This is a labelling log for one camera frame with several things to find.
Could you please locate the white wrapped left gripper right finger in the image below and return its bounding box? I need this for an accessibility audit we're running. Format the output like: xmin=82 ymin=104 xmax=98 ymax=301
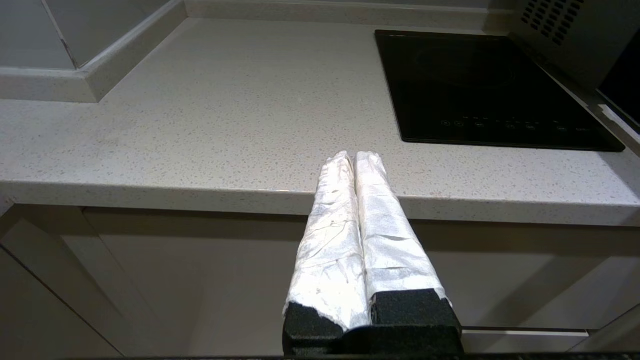
xmin=354 ymin=151 xmax=463 ymax=351

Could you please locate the dark glass microwave door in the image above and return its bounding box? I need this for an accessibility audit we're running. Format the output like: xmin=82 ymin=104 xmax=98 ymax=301
xmin=595 ymin=27 xmax=640 ymax=151

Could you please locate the silver microwave oven body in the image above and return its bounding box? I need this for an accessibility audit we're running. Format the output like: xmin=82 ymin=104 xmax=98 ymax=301
xmin=507 ymin=0 xmax=640 ymax=93

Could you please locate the beige corner cabinet panel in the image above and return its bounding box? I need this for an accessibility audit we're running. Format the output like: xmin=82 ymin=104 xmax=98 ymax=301
xmin=0 ymin=202 xmax=136 ymax=360

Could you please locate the beige cabinet drawer front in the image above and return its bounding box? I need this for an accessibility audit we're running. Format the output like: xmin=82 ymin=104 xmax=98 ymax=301
xmin=400 ymin=220 xmax=640 ymax=331
xmin=460 ymin=305 xmax=640 ymax=353
xmin=82 ymin=206 xmax=321 ymax=358

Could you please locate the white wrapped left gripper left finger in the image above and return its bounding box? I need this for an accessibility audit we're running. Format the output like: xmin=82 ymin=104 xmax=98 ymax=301
xmin=282 ymin=151 xmax=371 ymax=357

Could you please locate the black induction cooktop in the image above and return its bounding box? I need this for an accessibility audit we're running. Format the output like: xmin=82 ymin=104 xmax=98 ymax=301
xmin=375 ymin=30 xmax=626 ymax=152

